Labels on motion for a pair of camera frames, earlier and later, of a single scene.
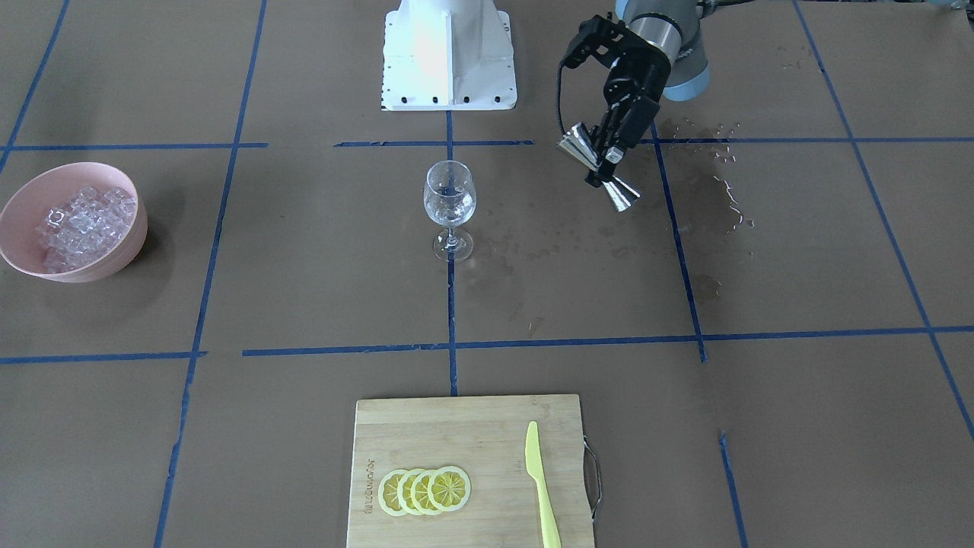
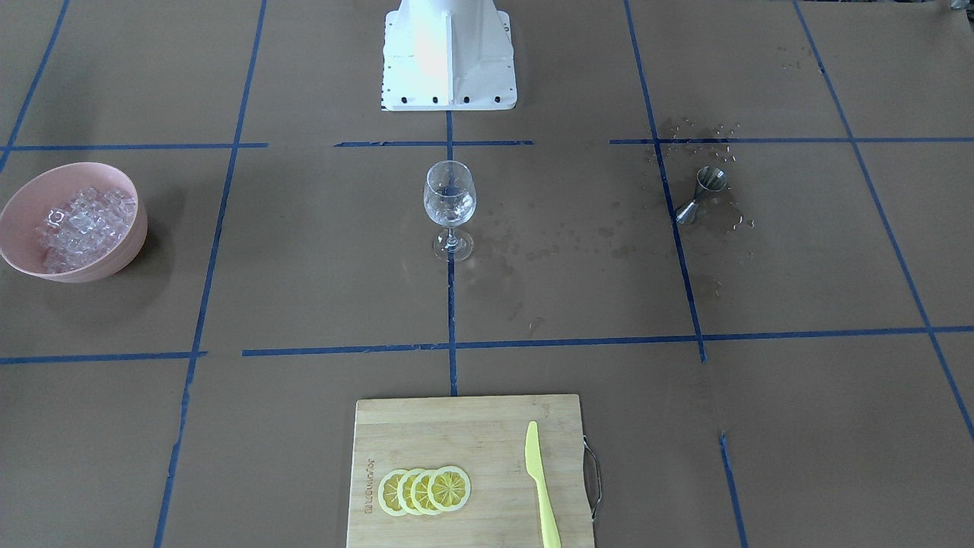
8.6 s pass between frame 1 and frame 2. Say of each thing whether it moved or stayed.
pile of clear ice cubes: stayed
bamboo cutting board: stayed
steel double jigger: moved
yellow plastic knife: stayed
